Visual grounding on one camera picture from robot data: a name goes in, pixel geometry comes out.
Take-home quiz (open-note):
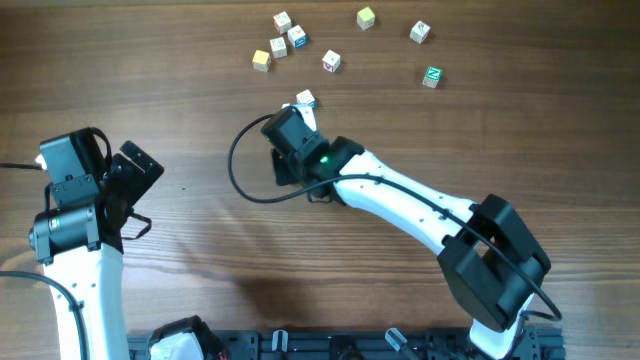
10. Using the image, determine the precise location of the black right camera cable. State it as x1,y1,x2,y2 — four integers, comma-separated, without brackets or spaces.
227,113,563,351

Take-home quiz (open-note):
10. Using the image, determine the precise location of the blue sided sailboat block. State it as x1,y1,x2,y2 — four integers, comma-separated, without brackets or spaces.
287,25,308,49

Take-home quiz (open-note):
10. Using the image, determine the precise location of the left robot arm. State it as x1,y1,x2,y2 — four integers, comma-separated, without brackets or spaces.
29,127,164,359

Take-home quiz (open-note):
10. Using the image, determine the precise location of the white block far right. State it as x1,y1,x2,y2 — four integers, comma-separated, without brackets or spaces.
409,20,431,44

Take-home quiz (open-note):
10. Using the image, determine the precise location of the key picture red A block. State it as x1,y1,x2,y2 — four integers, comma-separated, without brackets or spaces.
322,50,341,73

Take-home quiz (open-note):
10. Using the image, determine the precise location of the ball picture blue block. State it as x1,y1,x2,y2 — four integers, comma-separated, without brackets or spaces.
296,89,317,108

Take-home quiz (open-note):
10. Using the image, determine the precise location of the red sided block top left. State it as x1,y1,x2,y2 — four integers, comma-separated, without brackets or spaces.
273,11,293,34

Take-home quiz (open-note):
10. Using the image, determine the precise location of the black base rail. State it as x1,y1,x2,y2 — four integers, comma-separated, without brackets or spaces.
128,316,567,360

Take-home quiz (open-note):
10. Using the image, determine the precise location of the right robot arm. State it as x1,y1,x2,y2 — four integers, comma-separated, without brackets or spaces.
261,105,551,359

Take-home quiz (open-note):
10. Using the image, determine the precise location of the yellow green top block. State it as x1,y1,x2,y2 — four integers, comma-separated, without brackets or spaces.
356,7,376,30

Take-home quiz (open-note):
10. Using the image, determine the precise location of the black left camera cable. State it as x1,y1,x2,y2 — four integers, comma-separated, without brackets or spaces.
0,162,91,360

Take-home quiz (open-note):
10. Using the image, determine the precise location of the green N letter block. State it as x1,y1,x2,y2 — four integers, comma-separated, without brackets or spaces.
422,66,443,88

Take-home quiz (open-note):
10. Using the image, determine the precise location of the black camera cable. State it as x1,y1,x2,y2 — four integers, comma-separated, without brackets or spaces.
227,113,563,351
0,162,91,360

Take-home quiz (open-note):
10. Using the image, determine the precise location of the snail picture wooden block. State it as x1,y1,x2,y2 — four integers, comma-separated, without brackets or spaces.
270,37,288,59

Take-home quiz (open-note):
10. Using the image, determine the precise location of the yellow top letter block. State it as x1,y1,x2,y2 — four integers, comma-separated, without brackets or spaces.
252,50,271,72

